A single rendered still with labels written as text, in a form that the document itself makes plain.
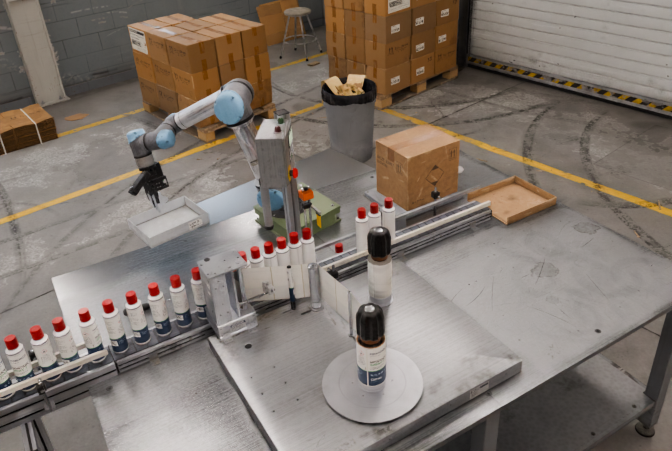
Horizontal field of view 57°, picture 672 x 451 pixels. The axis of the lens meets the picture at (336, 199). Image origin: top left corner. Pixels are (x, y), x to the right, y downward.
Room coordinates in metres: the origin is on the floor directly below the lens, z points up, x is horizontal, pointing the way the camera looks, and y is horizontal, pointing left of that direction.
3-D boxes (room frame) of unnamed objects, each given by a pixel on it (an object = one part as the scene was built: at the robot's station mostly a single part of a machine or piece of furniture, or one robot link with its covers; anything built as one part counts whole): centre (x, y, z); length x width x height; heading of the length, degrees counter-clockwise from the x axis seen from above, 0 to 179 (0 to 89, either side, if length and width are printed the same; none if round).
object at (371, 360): (1.36, -0.08, 1.04); 0.09 x 0.09 x 0.29
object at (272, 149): (1.99, 0.20, 1.38); 0.17 x 0.10 x 0.19; 174
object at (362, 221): (2.06, -0.10, 0.98); 0.05 x 0.05 x 0.20
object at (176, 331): (1.97, 0.06, 0.86); 1.65 x 0.08 x 0.04; 119
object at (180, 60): (5.87, 1.21, 0.45); 1.20 x 0.84 x 0.89; 41
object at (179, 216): (2.25, 0.71, 0.97); 0.27 x 0.20 x 0.05; 129
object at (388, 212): (2.13, -0.21, 0.98); 0.05 x 0.05 x 0.20
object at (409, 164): (2.58, -0.39, 0.99); 0.30 x 0.24 x 0.27; 121
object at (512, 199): (2.46, -0.81, 0.85); 0.30 x 0.26 x 0.04; 119
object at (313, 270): (1.74, 0.09, 0.97); 0.05 x 0.05 x 0.19
